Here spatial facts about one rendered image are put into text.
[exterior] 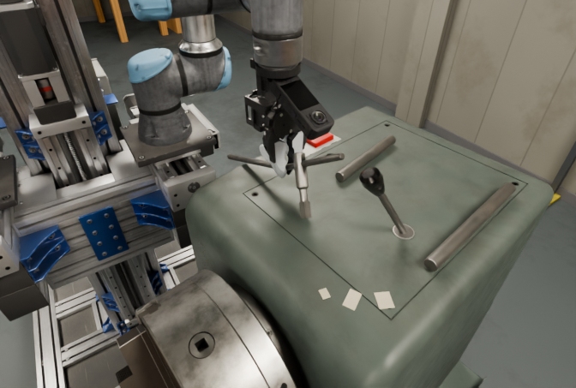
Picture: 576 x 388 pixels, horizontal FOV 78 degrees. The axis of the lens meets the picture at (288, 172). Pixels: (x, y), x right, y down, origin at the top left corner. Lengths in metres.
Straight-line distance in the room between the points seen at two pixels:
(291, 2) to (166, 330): 0.47
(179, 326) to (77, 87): 0.80
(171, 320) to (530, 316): 2.02
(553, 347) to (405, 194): 1.67
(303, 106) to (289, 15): 0.13
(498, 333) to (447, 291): 1.62
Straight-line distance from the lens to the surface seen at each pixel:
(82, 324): 1.95
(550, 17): 3.02
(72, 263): 1.23
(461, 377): 1.37
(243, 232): 0.62
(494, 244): 0.69
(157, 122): 1.04
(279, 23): 0.53
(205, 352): 0.53
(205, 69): 1.01
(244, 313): 0.55
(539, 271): 2.60
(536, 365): 2.20
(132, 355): 0.61
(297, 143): 0.64
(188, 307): 0.57
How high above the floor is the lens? 1.70
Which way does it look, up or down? 37 degrees down
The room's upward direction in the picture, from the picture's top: straight up
